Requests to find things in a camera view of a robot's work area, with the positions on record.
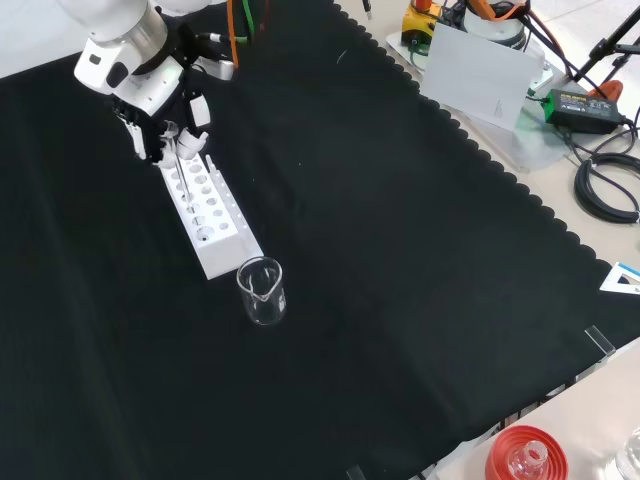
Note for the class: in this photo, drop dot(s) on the white test tube rack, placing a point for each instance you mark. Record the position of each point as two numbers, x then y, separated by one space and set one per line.
220 250

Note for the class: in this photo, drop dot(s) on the white blue set square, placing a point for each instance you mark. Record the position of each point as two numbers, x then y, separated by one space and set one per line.
607 286

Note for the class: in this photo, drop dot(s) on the yellow stop button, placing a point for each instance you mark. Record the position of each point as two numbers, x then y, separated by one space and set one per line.
417 30

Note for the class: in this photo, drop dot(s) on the black power adapter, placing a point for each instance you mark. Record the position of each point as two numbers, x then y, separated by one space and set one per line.
582 110

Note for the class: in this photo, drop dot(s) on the clear glass beaker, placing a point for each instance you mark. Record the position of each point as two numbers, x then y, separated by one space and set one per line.
262 300

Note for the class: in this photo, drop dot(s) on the clear glass rod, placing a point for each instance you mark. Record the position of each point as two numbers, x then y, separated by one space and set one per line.
181 172

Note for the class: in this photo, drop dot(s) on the clear glass vessel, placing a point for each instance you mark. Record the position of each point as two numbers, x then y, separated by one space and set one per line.
631 457

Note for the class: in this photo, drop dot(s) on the pale board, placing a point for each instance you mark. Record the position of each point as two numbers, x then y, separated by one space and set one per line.
475 70

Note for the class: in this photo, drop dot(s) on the black tripod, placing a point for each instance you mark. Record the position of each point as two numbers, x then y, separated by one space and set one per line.
602 45

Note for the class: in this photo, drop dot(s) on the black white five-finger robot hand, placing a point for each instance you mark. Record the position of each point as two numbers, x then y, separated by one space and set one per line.
145 90

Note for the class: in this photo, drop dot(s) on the clear acrylic cloth clip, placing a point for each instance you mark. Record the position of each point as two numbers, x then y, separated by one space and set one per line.
600 341
356 473

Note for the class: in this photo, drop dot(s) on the black bench cloth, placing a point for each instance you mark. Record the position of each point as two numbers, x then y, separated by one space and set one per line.
350 250

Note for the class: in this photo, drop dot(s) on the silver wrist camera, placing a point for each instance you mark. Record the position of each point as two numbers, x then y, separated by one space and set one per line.
217 69

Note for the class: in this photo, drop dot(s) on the clear glass flask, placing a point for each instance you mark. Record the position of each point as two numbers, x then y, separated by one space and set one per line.
527 460

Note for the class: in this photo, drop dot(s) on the pale metal base plate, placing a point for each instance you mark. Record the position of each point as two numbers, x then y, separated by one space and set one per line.
535 145

